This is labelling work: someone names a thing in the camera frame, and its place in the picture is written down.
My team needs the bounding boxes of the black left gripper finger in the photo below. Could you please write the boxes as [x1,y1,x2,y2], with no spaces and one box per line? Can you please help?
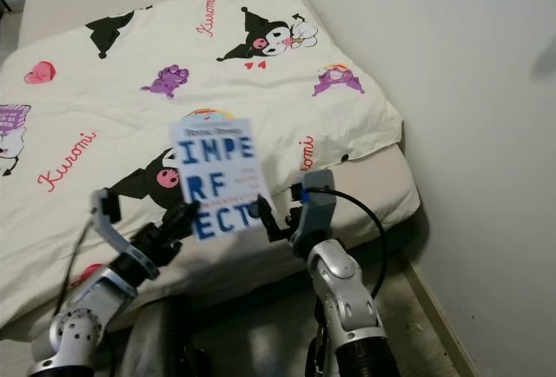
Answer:
[161,200,202,232]

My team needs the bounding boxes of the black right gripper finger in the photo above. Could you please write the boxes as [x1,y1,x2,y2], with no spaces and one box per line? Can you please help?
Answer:
[255,200,281,239]

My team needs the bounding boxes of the white book blue letters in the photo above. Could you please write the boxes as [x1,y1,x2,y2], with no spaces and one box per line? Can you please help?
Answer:
[169,118,272,241]

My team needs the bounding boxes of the dark robot left leg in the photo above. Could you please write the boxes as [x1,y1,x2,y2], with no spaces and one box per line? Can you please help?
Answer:
[122,299,205,377]

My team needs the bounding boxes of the dark robot leg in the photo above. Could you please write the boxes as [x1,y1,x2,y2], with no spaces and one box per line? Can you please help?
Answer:
[304,308,331,377]
[122,299,205,377]

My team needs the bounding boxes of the cream cartoon print blanket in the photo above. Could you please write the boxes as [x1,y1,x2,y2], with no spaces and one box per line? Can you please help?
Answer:
[0,0,405,326]

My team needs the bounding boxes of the dark robot right leg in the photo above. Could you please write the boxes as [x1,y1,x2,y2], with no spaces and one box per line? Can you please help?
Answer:
[304,308,331,377]

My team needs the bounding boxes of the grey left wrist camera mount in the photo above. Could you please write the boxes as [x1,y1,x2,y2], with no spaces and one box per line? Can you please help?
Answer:
[91,188,162,278]

